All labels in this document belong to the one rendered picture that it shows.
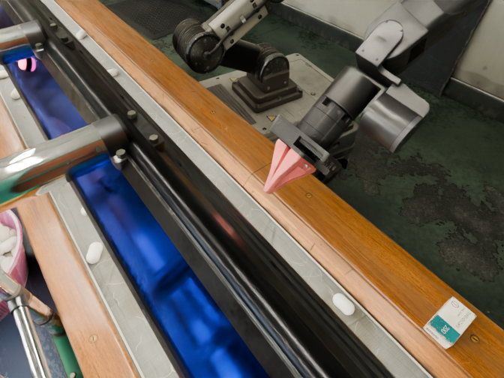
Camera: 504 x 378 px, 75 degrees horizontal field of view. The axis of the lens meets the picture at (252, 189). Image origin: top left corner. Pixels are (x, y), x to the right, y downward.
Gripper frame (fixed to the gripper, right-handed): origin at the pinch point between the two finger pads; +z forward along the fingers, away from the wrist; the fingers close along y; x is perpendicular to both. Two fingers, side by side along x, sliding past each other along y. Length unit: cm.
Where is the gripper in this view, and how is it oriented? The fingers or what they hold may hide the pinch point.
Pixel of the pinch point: (269, 187)
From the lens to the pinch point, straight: 48.8
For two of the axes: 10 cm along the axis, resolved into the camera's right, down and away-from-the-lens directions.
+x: 5.0, 2.0, 8.4
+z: -6.3, 7.6, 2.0
